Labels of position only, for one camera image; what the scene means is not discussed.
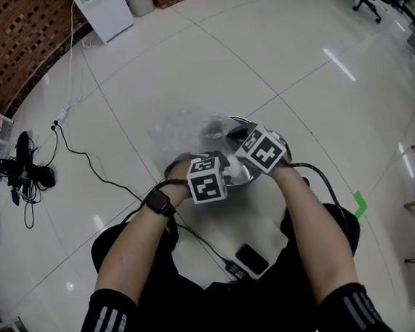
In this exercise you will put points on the person's right forearm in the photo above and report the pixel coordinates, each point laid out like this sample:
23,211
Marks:
314,231

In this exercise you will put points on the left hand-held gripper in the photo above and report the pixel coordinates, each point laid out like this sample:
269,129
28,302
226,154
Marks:
205,187

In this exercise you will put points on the green floor tape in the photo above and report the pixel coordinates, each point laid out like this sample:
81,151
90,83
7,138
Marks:
360,205

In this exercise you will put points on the white cabinet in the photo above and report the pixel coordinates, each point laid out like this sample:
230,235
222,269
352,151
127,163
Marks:
106,10

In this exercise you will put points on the grey plastic bin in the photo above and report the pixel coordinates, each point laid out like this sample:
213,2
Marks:
139,0

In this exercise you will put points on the person's black clothing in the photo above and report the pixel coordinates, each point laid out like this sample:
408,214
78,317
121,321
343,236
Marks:
222,317

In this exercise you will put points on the person's left forearm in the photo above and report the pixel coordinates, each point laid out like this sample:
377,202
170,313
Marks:
135,249

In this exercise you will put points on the shiny metal wastebasket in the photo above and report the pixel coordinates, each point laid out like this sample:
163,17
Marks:
241,178

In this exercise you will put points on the black adapter box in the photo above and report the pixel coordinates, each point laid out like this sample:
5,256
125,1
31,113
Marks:
236,269

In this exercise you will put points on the clear plastic trash bag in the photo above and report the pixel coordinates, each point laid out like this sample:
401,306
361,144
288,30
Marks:
180,135

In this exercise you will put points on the black smartwatch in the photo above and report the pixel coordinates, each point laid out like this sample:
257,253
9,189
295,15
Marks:
159,203

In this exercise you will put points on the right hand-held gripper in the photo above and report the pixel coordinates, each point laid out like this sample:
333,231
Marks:
264,152

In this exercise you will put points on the person's left hand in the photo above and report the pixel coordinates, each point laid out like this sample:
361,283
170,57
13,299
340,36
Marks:
177,181

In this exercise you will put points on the black smartphone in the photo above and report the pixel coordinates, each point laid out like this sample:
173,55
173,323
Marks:
252,259

